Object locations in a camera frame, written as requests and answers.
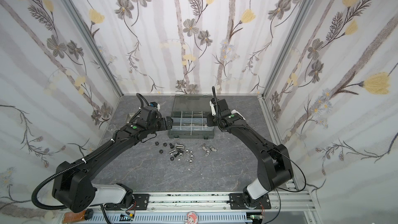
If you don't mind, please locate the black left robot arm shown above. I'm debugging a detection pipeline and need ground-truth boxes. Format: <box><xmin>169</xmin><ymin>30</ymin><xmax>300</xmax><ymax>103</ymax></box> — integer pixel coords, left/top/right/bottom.
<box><xmin>52</xmin><ymin>106</ymin><xmax>173</xmax><ymax>213</ymax></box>

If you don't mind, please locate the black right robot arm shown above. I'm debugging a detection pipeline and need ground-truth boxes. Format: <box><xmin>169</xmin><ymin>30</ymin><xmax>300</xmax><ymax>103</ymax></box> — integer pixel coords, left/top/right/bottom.
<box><xmin>207</xmin><ymin>97</ymin><xmax>294</xmax><ymax>205</ymax></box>

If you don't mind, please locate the green compartment organizer box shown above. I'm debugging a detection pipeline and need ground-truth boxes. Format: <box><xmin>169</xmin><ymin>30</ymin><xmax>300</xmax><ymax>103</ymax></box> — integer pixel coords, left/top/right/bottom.
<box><xmin>168</xmin><ymin>94</ymin><xmax>214</xmax><ymax>140</ymax></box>

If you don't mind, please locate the clear plastic cup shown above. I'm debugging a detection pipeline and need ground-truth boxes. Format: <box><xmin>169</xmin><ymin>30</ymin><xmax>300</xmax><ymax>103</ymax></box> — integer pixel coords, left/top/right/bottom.
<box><xmin>107</xmin><ymin>124</ymin><xmax>116</xmax><ymax>134</ymax></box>

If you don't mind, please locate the pink cartoon figure sticker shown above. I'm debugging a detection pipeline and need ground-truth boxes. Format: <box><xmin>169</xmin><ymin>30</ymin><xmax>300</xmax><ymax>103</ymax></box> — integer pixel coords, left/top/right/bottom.
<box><xmin>185</xmin><ymin>212</ymin><xmax>199</xmax><ymax>224</ymax></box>

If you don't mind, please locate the black corrugated cable conduit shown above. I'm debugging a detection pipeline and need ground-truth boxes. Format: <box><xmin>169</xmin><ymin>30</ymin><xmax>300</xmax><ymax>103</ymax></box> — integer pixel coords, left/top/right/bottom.
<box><xmin>31</xmin><ymin>149</ymin><xmax>116</xmax><ymax>211</ymax></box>

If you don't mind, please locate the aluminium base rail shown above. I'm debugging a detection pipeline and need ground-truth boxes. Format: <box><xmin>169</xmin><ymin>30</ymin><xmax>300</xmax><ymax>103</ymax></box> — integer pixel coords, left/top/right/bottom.
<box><xmin>58</xmin><ymin>191</ymin><xmax>321</xmax><ymax>224</ymax></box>

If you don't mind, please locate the orange handled tool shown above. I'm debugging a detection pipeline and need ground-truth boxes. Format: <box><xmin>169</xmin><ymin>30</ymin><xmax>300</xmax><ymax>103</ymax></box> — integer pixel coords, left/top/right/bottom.
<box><xmin>62</xmin><ymin>208</ymin><xmax>94</xmax><ymax>224</ymax></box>

